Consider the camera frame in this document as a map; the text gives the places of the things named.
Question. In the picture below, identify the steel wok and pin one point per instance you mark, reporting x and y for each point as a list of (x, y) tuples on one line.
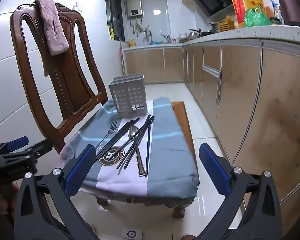
[(193, 33)]

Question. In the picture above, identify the red and yellow shopping bag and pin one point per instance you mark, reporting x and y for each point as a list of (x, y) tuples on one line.
[(250, 0)]

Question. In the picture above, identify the person's left hand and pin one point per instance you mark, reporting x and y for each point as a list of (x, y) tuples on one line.
[(2, 202)]

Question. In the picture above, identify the steel faucet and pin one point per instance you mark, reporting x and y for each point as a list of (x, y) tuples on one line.
[(148, 33)]

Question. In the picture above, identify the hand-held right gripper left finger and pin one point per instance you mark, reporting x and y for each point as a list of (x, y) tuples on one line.
[(80, 167)]

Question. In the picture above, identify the pink towel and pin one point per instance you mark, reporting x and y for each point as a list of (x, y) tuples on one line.
[(52, 30)]

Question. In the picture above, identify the steel spoon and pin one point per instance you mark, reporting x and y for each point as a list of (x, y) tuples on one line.
[(133, 132)]

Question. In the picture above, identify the set of black chopsticks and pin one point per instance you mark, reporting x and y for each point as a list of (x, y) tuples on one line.
[(147, 150)]

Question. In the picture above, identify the blue plastic bag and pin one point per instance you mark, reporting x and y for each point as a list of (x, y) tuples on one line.
[(273, 6)]

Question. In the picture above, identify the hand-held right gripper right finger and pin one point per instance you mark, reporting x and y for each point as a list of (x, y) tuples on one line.
[(215, 170)]

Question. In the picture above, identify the wooden base cabinets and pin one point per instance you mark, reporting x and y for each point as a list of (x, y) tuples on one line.
[(240, 80)]

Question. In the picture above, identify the mop stick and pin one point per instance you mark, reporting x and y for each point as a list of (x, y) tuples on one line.
[(120, 57)]

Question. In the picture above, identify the grey plastic utensil holder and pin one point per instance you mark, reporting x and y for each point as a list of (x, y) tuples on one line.
[(127, 97)]

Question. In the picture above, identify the green plastic bag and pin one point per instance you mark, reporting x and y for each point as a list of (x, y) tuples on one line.
[(255, 17)]

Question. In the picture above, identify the white gas water heater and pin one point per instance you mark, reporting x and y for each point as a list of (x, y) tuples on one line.
[(134, 5)]

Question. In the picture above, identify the speckled white countertop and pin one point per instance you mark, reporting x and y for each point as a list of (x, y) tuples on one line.
[(265, 33)]

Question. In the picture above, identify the black pot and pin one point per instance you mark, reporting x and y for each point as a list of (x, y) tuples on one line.
[(214, 27)]

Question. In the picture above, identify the carved wooden chair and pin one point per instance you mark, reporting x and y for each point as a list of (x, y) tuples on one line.
[(72, 80)]

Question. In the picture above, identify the dark window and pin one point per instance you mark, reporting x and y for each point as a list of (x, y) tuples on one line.
[(115, 12)]

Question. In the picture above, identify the steel fork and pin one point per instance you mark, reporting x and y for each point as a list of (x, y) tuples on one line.
[(111, 130)]

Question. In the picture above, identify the yellow box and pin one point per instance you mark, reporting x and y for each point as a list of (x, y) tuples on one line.
[(132, 43)]

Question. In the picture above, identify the blue basin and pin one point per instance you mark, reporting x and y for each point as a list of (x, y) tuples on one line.
[(156, 43)]

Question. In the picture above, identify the yellow wooden rack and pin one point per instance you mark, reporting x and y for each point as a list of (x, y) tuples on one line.
[(226, 25)]

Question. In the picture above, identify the blue and white printed cloth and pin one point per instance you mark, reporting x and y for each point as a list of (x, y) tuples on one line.
[(165, 155)]

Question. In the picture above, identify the yellow bottle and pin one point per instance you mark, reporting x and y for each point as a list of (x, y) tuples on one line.
[(112, 33)]

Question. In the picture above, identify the white wall socket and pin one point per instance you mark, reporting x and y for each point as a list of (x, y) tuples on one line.
[(78, 7)]

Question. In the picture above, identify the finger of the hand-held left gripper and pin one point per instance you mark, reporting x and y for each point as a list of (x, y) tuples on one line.
[(41, 148), (17, 143)]

